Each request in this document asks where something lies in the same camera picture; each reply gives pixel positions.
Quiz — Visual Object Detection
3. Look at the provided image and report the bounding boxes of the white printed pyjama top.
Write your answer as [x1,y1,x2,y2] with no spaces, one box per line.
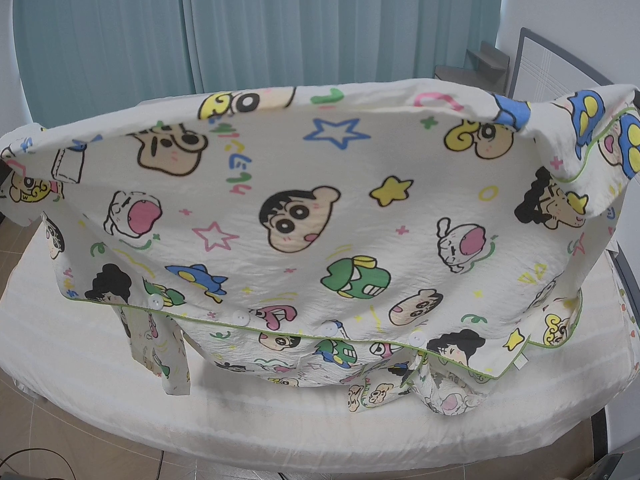
[0,75,640,405]

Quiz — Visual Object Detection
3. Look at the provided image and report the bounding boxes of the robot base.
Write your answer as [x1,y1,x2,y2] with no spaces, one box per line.
[606,449,640,480]

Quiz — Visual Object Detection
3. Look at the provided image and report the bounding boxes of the blue-green curtain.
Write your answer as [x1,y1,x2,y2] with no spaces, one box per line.
[15,0,504,115]

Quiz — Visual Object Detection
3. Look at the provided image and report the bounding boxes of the grey bedside table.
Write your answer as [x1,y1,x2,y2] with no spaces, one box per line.
[433,40,512,95]

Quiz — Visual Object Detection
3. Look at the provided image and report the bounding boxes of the bed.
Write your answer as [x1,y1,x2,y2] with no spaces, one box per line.
[0,27,640,469]

